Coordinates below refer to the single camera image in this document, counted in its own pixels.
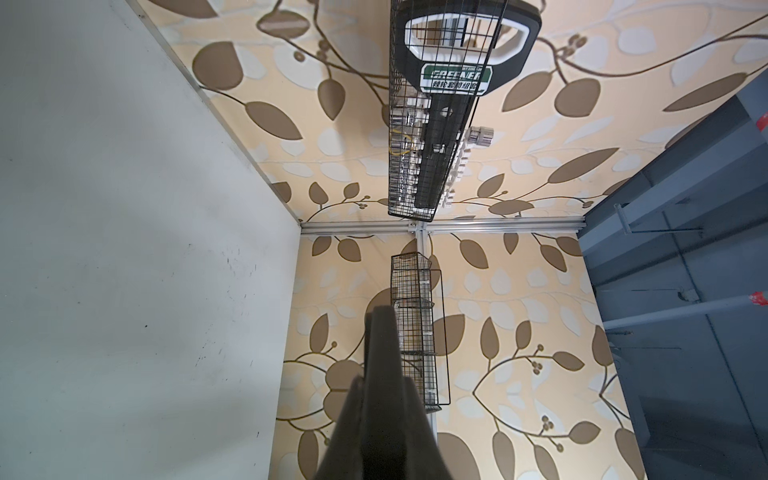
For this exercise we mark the right wire basket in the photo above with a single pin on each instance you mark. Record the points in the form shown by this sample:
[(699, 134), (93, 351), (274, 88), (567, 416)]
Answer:
[(416, 290)]

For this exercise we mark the grey metal cabinet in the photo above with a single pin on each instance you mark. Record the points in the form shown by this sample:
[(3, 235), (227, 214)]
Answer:
[(675, 253)]

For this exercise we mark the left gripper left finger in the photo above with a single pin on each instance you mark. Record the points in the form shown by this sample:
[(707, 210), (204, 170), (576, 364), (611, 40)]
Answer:
[(342, 459)]

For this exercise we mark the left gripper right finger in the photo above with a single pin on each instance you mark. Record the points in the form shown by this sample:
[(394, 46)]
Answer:
[(418, 455)]

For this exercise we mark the black phone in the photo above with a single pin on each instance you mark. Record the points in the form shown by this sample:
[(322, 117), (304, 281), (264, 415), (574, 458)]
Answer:
[(383, 446)]

